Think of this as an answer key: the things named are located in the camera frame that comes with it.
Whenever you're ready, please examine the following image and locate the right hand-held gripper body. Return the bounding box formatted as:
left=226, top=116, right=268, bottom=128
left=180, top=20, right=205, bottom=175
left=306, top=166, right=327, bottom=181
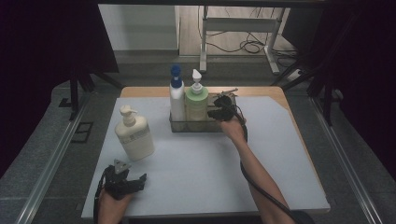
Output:
left=219, top=88, right=240, bottom=123

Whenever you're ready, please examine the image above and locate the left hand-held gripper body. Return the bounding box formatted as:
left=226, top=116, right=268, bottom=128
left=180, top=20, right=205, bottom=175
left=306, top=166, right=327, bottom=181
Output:
left=102, top=159, right=139, bottom=201

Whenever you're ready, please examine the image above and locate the dark mesh basket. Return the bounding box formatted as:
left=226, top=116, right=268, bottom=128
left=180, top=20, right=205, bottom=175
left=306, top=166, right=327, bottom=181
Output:
left=168, top=92, right=240, bottom=133

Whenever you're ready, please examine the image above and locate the green bottle with white pump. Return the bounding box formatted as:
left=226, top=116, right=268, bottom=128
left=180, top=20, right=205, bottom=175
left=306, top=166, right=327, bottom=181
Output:
left=184, top=68, right=210, bottom=124

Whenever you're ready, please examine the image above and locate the cream ribbed pump bottle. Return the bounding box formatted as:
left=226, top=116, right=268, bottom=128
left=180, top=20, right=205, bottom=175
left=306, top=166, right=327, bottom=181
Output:
left=114, top=105, right=156, bottom=162

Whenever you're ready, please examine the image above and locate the white bottle with blue pump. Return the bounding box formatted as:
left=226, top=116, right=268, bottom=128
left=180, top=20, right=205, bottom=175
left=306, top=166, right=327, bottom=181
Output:
left=168, top=63, right=187, bottom=123

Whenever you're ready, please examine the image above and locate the person's right hand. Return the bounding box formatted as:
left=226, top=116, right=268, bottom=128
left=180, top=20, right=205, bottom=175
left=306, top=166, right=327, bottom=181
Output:
left=218, top=116, right=248, bottom=145

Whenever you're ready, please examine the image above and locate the person's left hand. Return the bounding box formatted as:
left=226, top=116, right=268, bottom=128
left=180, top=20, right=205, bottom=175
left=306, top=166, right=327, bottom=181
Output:
left=97, top=188, right=134, bottom=220

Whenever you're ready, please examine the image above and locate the pale blue table mat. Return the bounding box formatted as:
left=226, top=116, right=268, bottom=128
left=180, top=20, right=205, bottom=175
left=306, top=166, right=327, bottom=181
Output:
left=81, top=95, right=331, bottom=218

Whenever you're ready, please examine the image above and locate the white power strip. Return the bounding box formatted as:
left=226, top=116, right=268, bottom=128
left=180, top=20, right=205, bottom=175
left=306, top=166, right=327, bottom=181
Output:
left=287, top=68, right=304, bottom=82

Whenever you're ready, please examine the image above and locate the wooden table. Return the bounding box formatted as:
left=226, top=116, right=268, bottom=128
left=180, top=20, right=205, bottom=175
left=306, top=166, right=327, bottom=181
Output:
left=120, top=86, right=331, bottom=218

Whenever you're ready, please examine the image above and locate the black tripod stand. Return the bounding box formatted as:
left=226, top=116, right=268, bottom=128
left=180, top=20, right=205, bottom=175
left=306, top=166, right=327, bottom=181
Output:
left=68, top=62, right=125, bottom=121

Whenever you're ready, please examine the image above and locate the white partition panel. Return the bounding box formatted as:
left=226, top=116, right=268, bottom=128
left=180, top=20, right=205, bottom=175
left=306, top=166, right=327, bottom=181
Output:
left=98, top=4, right=181, bottom=51

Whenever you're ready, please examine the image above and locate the dark curtain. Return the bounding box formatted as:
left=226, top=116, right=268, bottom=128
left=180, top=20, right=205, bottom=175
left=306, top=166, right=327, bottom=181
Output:
left=0, top=0, right=120, bottom=178
left=281, top=0, right=396, bottom=180

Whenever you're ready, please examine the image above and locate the right hand-held gripper cable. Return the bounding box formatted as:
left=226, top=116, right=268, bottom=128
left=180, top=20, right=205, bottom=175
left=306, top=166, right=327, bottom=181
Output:
left=232, top=104, right=302, bottom=224

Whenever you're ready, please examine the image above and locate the hand-held gripper cable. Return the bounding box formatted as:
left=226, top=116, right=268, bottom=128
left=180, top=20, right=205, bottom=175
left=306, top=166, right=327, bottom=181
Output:
left=92, top=169, right=108, bottom=224
left=232, top=104, right=302, bottom=224

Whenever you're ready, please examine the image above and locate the left hand-held gripper cable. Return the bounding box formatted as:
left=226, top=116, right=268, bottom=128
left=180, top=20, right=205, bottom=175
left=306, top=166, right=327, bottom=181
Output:
left=92, top=169, right=108, bottom=224

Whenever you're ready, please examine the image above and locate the black floor cable bundle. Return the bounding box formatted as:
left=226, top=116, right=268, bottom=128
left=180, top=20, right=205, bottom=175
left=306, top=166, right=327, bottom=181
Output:
left=204, top=6, right=300, bottom=60

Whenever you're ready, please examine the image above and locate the large black floor bracket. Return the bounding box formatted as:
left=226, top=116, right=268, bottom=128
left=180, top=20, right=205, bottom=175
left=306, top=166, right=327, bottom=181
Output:
left=70, top=120, right=94, bottom=144

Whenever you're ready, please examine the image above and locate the metal floor rail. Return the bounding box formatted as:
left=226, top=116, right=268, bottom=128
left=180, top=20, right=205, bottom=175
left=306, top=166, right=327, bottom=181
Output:
left=15, top=91, right=92, bottom=224
left=309, top=96, right=386, bottom=224

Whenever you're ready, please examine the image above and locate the white desk frame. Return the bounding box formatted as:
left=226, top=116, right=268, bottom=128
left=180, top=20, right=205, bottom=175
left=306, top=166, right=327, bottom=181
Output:
left=199, top=5, right=286, bottom=76

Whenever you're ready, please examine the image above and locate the black frame stand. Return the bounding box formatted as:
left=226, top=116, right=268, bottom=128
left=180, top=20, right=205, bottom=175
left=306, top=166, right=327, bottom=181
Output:
left=270, top=55, right=344, bottom=127

